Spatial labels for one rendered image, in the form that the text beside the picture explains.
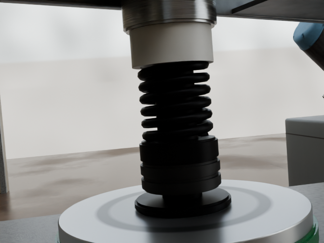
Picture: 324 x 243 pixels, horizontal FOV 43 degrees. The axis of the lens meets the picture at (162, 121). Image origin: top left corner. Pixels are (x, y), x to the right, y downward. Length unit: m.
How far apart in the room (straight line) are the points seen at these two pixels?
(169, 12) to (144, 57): 0.04
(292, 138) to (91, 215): 1.40
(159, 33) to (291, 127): 1.40
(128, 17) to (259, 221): 0.19
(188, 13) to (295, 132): 1.38
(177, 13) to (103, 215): 0.17
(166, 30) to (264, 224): 0.16
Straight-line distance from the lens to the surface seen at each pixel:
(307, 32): 1.53
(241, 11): 0.45
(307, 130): 1.60
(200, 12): 0.33
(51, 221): 0.54
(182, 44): 0.33
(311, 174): 1.61
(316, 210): 0.52
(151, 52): 0.33
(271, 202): 0.37
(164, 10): 0.33
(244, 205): 0.36
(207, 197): 0.36
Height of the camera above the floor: 0.96
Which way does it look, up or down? 3 degrees down
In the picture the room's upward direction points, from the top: 4 degrees counter-clockwise
